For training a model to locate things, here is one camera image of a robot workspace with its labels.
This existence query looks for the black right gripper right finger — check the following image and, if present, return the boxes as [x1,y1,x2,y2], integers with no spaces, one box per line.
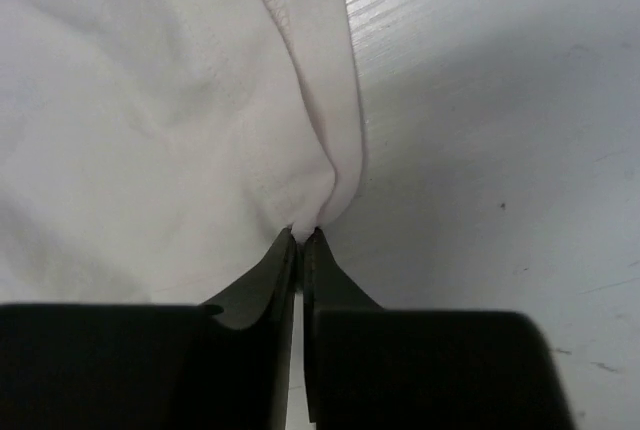
[303,231,574,429]

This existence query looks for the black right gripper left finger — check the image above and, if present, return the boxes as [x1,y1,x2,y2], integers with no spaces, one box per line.
[1,230,296,429]

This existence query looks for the white green raglan t-shirt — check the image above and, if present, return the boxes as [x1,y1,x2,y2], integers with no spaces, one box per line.
[1,0,364,303]

